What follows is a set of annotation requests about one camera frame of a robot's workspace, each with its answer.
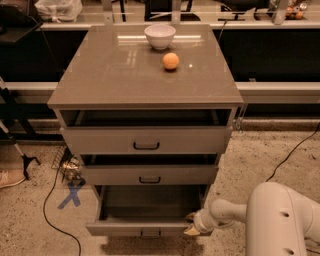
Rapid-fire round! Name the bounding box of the black floor cable right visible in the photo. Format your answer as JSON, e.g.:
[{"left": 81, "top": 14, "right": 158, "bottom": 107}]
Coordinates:
[{"left": 265, "top": 121, "right": 320, "bottom": 183}]

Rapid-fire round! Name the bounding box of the white plastic bag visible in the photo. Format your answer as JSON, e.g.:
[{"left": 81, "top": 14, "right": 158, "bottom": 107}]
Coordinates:
[{"left": 35, "top": 0, "right": 83, "bottom": 23}]

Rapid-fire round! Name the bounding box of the white ceramic bowl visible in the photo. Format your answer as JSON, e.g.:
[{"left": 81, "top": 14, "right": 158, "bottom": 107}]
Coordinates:
[{"left": 144, "top": 24, "right": 176, "bottom": 50}]

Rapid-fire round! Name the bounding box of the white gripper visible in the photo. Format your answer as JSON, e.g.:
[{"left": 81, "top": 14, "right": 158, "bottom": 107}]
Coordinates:
[{"left": 184, "top": 209, "right": 214, "bottom": 236}]

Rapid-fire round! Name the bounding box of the shoe at left edge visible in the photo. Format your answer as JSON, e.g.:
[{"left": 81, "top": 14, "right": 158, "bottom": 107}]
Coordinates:
[{"left": 0, "top": 170, "right": 26, "bottom": 188}]

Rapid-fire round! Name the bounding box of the fruit pile on shelf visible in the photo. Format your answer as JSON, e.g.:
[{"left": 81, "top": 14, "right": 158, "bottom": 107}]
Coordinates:
[{"left": 285, "top": 2, "right": 308, "bottom": 20}]

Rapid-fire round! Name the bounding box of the black floor cable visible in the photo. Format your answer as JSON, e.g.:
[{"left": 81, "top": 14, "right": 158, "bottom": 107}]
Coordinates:
[
  {"left": 265, "top": 121, "right": 320, "bottom": 183},
  {"left": 41, "top": 163, "right": 82, "bottom": 256}
]

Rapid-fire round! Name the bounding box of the blue tape cross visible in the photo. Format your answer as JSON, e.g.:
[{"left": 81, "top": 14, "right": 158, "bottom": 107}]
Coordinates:
[{"left": 58, "top": 179, "right": 86, "bottom": 210}]

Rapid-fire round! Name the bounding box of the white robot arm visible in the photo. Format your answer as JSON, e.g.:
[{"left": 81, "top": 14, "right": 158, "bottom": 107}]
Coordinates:
[{"left": 184, "top": 182, "right": 320, "bottom": 256}]

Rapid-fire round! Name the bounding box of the black tripod leg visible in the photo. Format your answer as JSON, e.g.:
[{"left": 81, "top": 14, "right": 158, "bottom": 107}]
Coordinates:
[{"left": 0, "top": 120, "right": 40, "bottom": 179}]

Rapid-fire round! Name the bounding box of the shiny crumpled wrapper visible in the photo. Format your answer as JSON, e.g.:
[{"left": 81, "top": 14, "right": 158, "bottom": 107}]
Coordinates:
[{"left": 61, "top": 157, "right": 82, "bottom": 181}]

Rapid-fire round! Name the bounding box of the grey drawer cabinet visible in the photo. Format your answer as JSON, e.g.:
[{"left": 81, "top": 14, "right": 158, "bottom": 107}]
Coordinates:
[{"left": 46, "top": 23, "right": 244, "bottom": 201}]

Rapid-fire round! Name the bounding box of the orange ball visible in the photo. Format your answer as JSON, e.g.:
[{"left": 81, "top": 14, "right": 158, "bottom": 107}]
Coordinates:
[{"left": 162, "top": 53, "right": 179, "bottom": 70}]

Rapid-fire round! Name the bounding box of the grey drawer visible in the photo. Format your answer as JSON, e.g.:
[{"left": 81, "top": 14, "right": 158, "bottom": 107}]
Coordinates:
[
  {"left": 86, "top": 185, "right": 210, "bottom": 238},
  {"left": 80, "top": 165, "right": 218, "bottom": 185},
  {"left": 61, "top": 127, "right": 232, "bottom": 155}
]

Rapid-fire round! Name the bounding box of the black floor cable left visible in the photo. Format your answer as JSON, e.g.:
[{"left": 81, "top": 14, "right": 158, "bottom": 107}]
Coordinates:
[{"left": 41, "top": 163, "right": 82, "bottom": 256}]

